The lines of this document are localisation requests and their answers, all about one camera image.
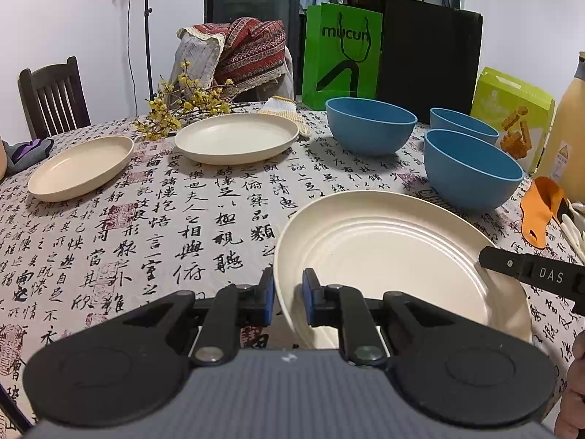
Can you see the yellow flower branch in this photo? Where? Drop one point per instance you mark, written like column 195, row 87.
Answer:
column 160, row 119

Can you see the white yellow-dotted knit glove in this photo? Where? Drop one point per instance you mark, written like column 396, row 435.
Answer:
column 285, row 109

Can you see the yellow-green snack box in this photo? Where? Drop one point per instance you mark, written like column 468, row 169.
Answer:
column 493, row 105

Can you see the person's right hand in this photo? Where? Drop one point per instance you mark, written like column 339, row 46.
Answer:
column 575, row 393

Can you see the black paper bag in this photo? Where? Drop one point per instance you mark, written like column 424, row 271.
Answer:
column 429, row 64

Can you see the cream round plate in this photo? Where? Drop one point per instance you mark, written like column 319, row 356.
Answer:
column 388, row 247
column 77, row 169
column 233, row 139

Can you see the grey purple glove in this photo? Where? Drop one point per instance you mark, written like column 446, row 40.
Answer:
column 32, row 153

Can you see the studio light on black stand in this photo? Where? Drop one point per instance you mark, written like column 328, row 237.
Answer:
column 148, row 32

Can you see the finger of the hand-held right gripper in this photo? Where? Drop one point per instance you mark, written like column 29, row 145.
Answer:
column 502, row 263

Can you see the blue bowl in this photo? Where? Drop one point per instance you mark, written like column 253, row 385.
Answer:
column 470, row 187
column 370, row 135
column 461, row 121

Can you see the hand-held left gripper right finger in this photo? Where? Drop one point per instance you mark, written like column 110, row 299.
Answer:
column 308, row 299

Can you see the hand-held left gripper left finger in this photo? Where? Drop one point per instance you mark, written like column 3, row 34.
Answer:
column 268, row 297

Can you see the beige thermos jug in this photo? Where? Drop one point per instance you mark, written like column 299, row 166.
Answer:
column 569, row 137

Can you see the white rubber glove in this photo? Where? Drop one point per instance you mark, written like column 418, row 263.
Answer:
column 573, row 233

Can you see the green paper bag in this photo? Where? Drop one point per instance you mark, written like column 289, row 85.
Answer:
column 320, row 68

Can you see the calligraphy print tablecloth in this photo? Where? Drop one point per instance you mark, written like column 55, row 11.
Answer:
column 183, row 219

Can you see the dark wooden chair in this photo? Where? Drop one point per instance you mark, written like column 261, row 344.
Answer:
column 27, row 100

